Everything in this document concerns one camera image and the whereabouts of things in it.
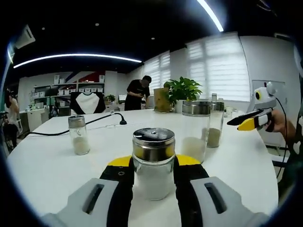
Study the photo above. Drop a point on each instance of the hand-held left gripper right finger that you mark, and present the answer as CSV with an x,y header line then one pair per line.
x,y
201,205

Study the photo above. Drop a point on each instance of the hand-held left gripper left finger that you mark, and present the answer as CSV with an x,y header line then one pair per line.
x,y
94,205

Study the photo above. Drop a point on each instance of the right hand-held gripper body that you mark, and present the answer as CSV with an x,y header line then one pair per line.
x,y
265,99

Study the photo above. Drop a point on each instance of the tall brown-filled seasoning bottle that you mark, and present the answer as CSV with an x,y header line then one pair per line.
x,y
216,137

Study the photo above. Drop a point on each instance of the tall cream-filled seasoning bottle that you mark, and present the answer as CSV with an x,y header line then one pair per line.
x,y
195,111

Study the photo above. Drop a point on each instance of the small white-filled seasoning bottle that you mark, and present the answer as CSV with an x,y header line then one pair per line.
x,y
154,165

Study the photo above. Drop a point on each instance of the small beige-filled seasoning bottle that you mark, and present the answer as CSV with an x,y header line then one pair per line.
x,y
79,142

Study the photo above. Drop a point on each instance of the person's right hand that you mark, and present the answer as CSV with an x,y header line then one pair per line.
x,y
280,123

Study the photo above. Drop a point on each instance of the white flask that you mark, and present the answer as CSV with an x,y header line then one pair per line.
x,y
214,98

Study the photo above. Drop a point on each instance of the white window blinds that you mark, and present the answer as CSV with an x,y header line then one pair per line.
x,y
217,68
157,68

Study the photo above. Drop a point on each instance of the green patterned shirt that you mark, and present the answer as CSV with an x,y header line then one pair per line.
x,y
293,170

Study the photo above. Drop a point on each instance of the green potted plant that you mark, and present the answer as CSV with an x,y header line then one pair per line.
x,y
183,89

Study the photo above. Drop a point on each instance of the brown paper bag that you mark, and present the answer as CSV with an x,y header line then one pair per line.
x,y
161,100

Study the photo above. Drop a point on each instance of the long ceiling light strip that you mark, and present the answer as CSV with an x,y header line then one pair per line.
x,y
211,15

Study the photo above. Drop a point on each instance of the chair with black-white shirt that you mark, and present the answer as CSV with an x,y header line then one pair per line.
x,y
87,102

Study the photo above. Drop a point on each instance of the small green plant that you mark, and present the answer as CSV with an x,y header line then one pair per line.
x,y
110,98

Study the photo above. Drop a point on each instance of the small laptop bright screen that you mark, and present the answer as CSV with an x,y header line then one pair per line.
x,y
122,98

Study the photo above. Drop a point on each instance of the shelving with white bins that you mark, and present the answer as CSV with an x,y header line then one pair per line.
x,y
66,89

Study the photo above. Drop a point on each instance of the curved ceiling light strip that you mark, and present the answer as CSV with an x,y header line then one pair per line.
x,y
78,55

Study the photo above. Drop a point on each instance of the ceiling air conditioner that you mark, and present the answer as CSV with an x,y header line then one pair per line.
x,y
24,37

